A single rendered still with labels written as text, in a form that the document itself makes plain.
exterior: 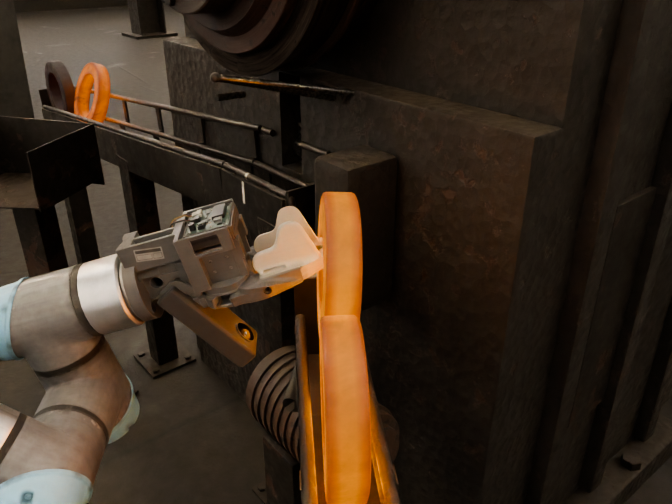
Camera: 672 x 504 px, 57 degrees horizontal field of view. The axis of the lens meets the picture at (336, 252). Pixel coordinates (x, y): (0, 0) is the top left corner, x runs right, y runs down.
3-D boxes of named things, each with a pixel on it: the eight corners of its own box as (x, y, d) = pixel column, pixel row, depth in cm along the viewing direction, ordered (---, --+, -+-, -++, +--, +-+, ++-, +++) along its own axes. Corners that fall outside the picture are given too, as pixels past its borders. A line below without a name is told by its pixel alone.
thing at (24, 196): (57, 374, 171) (-10, 114, 138) (142, 391, 164) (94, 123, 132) (3, 425, 153) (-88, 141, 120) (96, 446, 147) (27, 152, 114)
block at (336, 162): (363, 279, 105) (367, 140, 94) (397, 298, 99) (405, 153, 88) (313, 300, 99) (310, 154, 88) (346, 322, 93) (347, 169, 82)
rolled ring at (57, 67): (56, 61, 174) (68, 59, 175) (39, 61, 188) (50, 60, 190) (72, 127, 180) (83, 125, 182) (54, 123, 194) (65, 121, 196)
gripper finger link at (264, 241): (334, 200, 60) (242, 225, 60) (349, 253, 62) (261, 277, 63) (332, 188, 62) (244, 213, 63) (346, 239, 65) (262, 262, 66)
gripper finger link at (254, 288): (300, 275, 58) (210, 299, 58) (304, 288, 59) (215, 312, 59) (298, 251, 62) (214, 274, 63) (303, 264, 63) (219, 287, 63)
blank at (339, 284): (350, 173, 67) (319, 172, 67) (367, 225, 53) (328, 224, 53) (343, 300, 74) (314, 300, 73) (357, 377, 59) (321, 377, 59)
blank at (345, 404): (353, 292, 59) (317, 293, 58) (372, 356, 43) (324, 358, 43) (354, 441, 62) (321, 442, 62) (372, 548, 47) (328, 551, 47)
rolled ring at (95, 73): (80, 143, 173) (92, 145, 175) (103, 94, 162) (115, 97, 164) (69, 97, 181) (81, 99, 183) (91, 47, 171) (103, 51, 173)
